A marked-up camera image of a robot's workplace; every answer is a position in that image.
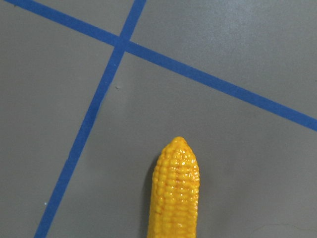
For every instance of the yellow corn cob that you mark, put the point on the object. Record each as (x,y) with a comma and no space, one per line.
(175,192)

